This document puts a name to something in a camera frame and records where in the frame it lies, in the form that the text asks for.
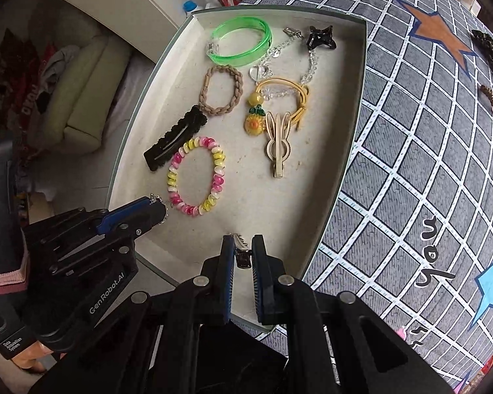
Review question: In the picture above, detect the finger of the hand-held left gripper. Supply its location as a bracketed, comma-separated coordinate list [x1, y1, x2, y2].
[94, 196, 157, 234]
[107, 204, 168, 241]

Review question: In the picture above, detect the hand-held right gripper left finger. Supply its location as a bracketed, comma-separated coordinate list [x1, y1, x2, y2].
[29, 235, 236, 394]

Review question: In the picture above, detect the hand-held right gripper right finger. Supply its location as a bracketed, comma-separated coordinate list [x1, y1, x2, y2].
[251, 234, 453, 394]

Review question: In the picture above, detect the thin silver chain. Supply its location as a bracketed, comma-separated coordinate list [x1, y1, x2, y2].
[148, 192, 174, 211]

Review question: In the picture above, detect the silver metal clip charm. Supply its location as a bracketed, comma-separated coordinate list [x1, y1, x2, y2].
[229, 232, 254, 271]

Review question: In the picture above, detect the black snap hair clip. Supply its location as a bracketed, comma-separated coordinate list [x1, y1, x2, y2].
[142, 105, 208, 172]

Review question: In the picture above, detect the white shallow tray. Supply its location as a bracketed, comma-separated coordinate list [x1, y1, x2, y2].
[104, 5, 369, 332]

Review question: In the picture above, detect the pink yellow spiral hair tie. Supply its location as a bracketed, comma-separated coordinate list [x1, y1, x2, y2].
[166, 136, 227, 216]

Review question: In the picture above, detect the beige rabbit hair clip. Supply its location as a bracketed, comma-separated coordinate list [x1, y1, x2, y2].
[265, 111, 293, 180]

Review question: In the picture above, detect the yellow sunflower hair tie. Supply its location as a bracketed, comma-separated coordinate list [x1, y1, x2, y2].
[244, 77, 311, 136]

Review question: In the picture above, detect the beige braided hair tie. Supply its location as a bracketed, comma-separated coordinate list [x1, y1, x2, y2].
[198, 64, 244, 117]

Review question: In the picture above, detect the clear bead bracelet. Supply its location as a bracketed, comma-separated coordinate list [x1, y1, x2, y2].
[250, 27, 319, 100]

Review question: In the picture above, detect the person's left forearm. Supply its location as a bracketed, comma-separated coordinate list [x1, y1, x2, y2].
[0, 142, 30, 296]

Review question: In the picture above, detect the person's left hand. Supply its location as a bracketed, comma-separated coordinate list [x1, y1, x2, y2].
[13, 339, 64, 375]

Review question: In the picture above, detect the cream sofa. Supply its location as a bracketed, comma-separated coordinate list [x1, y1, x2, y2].
[44, 34, 133, 157]

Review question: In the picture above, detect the pile of clothes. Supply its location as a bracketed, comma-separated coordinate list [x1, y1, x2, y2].
[0, 27, 81, 116]

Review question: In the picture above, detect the white cabinet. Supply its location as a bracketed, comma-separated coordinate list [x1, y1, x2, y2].
[25, 0, 194, 68]

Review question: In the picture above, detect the grey checked star tablecloth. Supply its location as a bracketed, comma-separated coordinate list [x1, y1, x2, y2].
[237, 0, 493, 394]

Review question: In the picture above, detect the blue-capped plastic bottle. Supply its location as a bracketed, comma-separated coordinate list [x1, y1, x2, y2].
[182, 0, 215, 19]

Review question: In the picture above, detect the black claw hair clip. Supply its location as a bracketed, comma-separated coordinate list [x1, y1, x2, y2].
[305, 25, 338, 52]

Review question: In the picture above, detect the leopard print scrunchie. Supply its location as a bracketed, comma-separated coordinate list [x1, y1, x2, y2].
[471, 29, 493, 76]

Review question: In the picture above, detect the green translucent bracelet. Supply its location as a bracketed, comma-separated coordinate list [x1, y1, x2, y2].
[206, 15, 273, 69]

